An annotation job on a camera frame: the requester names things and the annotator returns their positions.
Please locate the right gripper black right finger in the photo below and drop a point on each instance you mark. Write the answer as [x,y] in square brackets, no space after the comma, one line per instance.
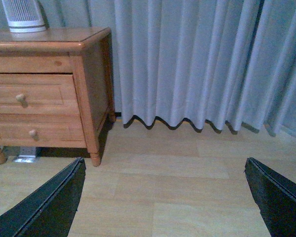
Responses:
[275,196]

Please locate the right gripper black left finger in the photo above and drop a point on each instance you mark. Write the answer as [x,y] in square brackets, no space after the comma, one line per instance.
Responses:
[49,211]

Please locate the wooden drawer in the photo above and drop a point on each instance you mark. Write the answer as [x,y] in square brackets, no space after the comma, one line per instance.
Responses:
[41,131]
[45,94]

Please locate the white power strip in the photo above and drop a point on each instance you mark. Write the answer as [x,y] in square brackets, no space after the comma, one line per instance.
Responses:
[27,155]

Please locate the wooden nightstand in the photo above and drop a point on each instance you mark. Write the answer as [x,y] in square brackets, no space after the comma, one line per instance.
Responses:
[82,52]

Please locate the grey curtain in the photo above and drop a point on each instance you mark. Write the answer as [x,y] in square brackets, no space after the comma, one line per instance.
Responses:
[229,62]

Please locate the white air purifier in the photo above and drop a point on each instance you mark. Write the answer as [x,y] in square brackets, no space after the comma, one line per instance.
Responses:
[23,16]

